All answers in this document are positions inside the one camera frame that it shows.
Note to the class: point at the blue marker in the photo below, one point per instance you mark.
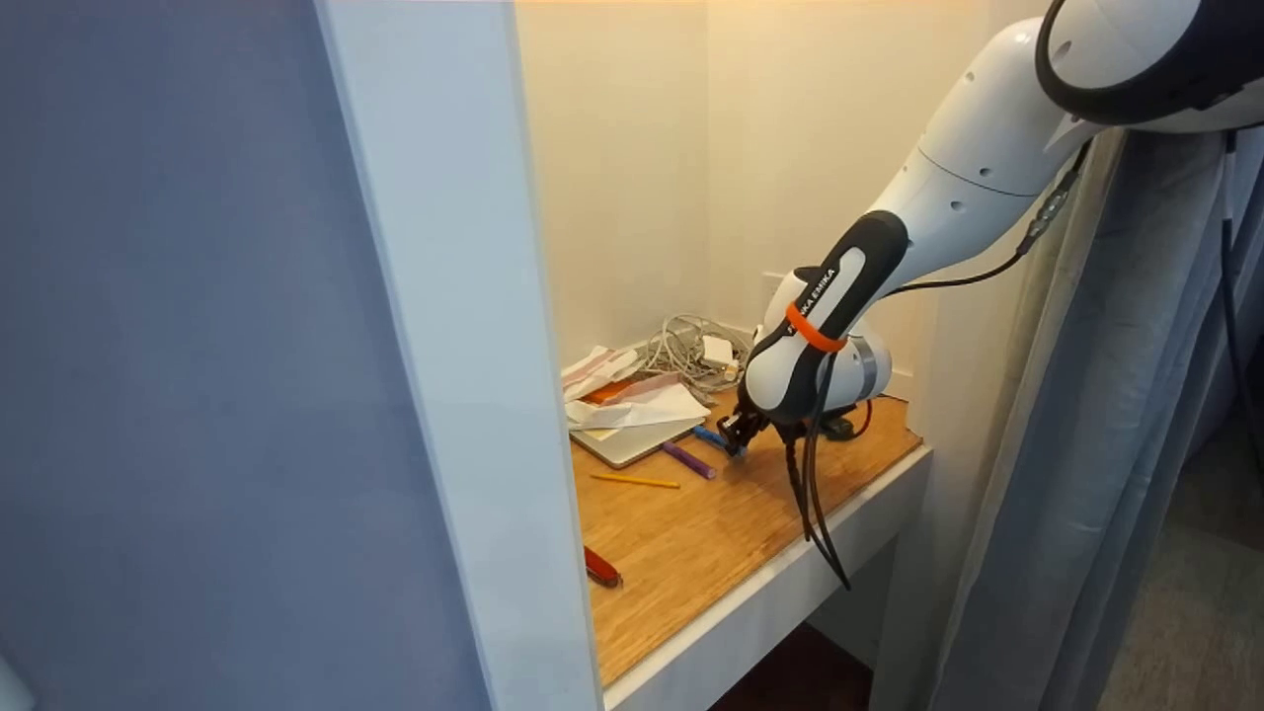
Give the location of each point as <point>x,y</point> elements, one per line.
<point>714,437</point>

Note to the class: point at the grey curtain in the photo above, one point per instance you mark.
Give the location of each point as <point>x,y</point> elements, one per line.
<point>1054,501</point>

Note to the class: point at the purple marker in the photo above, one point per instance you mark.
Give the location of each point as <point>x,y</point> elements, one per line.
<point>689,461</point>

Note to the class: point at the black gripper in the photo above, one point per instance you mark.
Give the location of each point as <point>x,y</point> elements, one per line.
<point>751,423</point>

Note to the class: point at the yellow pencil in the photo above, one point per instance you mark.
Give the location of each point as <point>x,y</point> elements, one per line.
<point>638,480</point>

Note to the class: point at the white closet door frame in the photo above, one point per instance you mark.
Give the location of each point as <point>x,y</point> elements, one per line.
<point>447,331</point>

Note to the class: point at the white crumpled paper bag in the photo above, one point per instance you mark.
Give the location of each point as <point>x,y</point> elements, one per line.
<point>647,404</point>

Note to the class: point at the wooden table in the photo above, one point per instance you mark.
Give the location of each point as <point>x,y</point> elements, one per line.
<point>714,539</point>

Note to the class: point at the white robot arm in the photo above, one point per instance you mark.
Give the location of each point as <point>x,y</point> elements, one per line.
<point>972,161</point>

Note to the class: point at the white pink-edged envelope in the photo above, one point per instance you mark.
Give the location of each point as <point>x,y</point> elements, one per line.
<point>595,372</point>

